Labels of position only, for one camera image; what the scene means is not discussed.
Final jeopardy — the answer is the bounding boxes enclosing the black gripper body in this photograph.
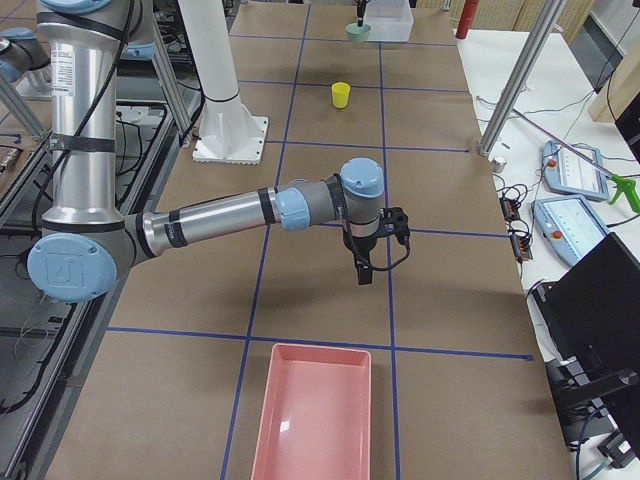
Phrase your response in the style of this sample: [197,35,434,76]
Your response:
[342,207,410,265]
[355,0,368,26]

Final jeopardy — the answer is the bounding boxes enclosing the mint green bowl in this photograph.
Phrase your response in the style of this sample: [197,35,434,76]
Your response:
[345,22,371,43]

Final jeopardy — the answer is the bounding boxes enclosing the yellow plastic cup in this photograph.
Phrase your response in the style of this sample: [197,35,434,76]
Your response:
[331,82,351,109]

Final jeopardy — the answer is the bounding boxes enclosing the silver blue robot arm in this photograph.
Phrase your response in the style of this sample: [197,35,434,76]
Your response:
[27,1,410,303]
[1,1,236,83]

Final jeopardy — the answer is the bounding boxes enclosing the clear plastic storage box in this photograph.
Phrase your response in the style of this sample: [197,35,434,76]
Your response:
[364,0,414,43]

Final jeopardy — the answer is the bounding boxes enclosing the red cylinder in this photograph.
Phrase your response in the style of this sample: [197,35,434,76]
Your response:
[455,0,479,40]

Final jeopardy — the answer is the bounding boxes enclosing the small metal cylinder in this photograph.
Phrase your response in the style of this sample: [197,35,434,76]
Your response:
[490,156,507,174]

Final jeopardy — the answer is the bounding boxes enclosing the pink plastic tray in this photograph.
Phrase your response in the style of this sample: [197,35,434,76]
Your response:
[251,343,372,479]

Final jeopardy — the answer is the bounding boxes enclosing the blue teach pendant near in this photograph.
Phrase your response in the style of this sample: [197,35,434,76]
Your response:
[532,194,610,267]

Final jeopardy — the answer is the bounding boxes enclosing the blue teach pendant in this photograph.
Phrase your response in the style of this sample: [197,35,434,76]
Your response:
[532,194,610,267]
[542,140,609,202]

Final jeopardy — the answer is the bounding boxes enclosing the blue teach pendant far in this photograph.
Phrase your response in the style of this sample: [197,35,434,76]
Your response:
[542,140,609,202]

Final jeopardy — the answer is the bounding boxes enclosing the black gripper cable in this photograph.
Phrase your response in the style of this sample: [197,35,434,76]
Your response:
[331,173,412,274]

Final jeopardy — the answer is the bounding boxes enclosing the white pedestal column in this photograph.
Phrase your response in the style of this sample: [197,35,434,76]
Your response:
[179,0,269,165]

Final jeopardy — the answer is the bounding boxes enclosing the aluminium frame post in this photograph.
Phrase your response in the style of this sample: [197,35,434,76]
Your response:
[478,0,566,157]

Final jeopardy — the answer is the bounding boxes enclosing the green handled reacher grabber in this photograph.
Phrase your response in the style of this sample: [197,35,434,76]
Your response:
[513,109,640,214]

